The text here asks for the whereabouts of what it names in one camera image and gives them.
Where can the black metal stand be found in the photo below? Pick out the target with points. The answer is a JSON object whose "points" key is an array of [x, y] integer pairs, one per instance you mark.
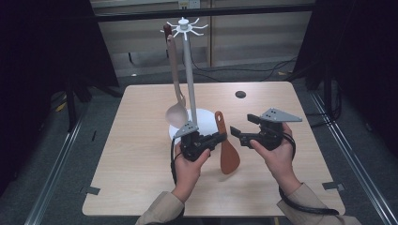
{"points": [[328, 93], [71, 106]]}

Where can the yellow floor tape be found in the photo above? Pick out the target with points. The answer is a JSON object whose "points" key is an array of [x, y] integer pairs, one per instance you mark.
{"points": [[61, 107]]}

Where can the person's right hand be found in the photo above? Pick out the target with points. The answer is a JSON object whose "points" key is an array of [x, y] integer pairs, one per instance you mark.
{"points": [[280, 165]]}

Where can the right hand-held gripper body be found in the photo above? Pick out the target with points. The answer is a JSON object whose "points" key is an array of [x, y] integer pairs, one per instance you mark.
{"points": [[270, 136]]}

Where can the metal floor rail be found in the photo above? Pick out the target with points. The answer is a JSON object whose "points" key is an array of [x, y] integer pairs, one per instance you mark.
{"points": [[353, 162], [54, 178]]}

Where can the dark curtain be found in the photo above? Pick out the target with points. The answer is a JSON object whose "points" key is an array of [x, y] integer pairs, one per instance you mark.
{"points": [[363, 62], [47, 62]]}

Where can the black horizontal bar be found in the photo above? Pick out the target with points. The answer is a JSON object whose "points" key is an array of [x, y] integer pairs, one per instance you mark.
{"points": [[150, 15]]}

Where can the orange silicone spatula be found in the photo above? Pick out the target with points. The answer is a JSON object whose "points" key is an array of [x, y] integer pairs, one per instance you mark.
{"points": [[228, 159]]}

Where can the white wall socket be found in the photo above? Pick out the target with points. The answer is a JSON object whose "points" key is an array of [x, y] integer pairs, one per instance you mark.
{"points": [[189, 3]]}

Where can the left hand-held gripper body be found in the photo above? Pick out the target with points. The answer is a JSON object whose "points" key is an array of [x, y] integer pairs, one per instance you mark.
{"points": [[194, 146]]}

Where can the dark round table grommet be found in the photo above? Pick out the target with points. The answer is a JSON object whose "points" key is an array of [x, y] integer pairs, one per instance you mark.
{"points": [[240, 94]]}

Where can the grey tape strip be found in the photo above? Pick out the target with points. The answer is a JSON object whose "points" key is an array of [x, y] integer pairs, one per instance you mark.
{"points": [[334, 186], [91, 190]]}

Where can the beige silicone spoon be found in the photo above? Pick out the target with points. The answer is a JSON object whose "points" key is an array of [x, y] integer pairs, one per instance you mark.
{"points": [[176, 117]]}

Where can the person's left hand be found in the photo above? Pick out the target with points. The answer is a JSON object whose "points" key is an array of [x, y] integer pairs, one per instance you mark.
{"points": [[189, 175]]}

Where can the white utensil stand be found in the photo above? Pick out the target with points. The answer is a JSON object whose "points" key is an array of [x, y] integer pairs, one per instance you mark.
{"points": [[205, 120]]}

